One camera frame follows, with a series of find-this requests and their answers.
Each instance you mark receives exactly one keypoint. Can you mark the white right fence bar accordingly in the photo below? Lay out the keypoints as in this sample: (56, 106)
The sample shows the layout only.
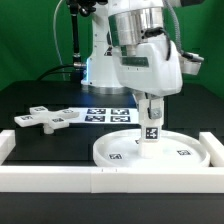
(214, 147)

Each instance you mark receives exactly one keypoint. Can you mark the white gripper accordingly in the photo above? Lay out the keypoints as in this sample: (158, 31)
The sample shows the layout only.
(151, 72)

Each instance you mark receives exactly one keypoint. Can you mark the white left fence bar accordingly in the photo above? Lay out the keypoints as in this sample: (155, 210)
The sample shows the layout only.
(7, 143)

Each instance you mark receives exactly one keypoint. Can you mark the white cross-shaped table base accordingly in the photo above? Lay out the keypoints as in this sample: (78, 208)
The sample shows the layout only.
(51, 120)

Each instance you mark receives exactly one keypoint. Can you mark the white marker sheet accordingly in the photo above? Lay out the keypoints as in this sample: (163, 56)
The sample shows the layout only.
(106, 116)

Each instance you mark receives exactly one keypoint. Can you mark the black camera pole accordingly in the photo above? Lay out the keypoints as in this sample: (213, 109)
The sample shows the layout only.
(78, 7)

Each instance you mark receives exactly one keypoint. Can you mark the white fence bar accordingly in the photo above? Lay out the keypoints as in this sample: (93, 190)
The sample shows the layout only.
(110, 180)
(7, 143)
(214, 147)

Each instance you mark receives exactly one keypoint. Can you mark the white front fence bar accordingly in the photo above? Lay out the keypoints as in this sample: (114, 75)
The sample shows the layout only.
(110, 180)

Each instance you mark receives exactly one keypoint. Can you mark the white round table top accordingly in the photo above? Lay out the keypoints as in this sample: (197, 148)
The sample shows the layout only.
(125, 148)

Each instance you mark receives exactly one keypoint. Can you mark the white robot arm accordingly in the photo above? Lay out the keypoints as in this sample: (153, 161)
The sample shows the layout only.
(124, 24)

